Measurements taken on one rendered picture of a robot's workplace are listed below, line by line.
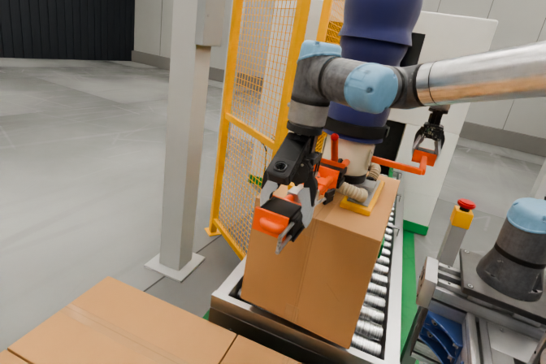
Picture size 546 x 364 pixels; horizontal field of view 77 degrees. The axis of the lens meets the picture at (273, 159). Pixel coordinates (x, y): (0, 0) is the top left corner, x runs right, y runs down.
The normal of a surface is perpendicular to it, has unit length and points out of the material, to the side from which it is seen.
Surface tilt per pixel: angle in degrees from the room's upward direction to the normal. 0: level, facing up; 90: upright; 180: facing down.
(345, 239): 90
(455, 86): 109
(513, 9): 90
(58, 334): 0
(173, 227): 90
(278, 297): 90
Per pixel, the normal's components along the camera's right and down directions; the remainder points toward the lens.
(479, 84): -0.72, 0.45
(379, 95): 0.58, 0.36
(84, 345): 0.15, -0.93
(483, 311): -0.44, 0.23
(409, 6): 0.38, 0.49
